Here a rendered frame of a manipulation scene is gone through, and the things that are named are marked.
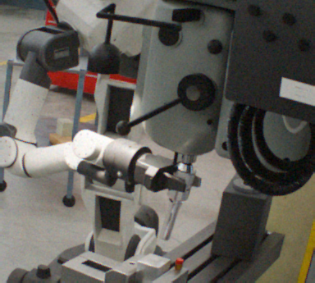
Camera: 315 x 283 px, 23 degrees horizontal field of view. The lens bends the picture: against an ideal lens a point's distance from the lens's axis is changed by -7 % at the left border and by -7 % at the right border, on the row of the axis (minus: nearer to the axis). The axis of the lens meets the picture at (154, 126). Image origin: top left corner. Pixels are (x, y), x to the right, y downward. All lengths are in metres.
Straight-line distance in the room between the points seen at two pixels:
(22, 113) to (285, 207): 1.82
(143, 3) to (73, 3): 0.18
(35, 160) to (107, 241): 0.71
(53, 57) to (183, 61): 0.49
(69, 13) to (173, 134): 0.54
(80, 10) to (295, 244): 1.91
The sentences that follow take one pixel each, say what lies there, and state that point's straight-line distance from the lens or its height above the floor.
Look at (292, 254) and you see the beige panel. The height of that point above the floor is 0.38.
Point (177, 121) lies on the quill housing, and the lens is 1.60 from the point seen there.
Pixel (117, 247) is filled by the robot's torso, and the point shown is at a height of 0.74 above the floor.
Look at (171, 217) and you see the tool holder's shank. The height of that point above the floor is 1.15.
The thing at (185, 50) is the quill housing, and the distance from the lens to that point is 1.58.
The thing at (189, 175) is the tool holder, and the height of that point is 1.25.
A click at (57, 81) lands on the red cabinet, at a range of 7.36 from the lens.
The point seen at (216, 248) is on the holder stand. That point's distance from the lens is 2.14.
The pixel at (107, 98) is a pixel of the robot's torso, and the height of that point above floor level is 1.22.
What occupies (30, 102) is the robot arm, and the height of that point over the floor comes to 1.29.
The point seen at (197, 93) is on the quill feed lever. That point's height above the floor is 1.46.
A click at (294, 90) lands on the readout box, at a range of 1.21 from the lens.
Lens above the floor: 1.80
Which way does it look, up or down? 15 degrees down
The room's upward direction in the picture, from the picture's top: 8 degrees clockwise
